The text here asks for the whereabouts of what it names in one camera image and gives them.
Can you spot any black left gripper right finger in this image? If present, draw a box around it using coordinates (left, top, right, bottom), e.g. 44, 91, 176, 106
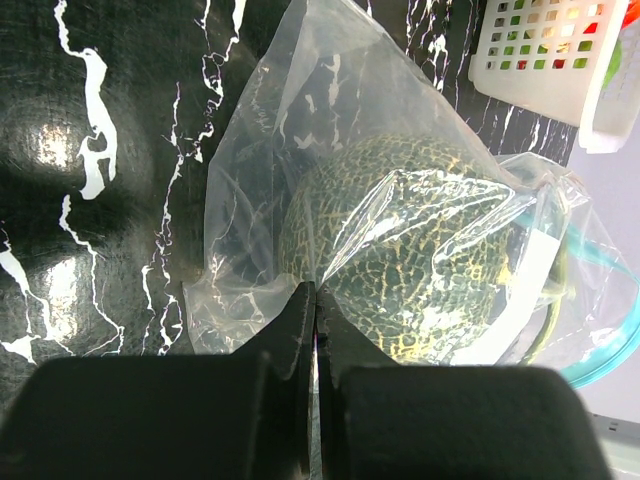
316, 287, 611, 479

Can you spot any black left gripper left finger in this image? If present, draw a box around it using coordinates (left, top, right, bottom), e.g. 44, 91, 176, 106
1, 282, 316, 479

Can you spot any green netted fake melon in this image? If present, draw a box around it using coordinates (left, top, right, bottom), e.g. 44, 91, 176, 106
278, 134, 515, 364

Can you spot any clear blue-zip food bag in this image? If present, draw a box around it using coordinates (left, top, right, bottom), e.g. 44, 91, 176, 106
185, 1, 639, 387

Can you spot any white perforated plastic basket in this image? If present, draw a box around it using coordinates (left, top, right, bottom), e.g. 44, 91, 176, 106
468, 1, 639, 154

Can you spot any green fake custard apple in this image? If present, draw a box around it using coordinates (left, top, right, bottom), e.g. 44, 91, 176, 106
602, 39, 623, 89

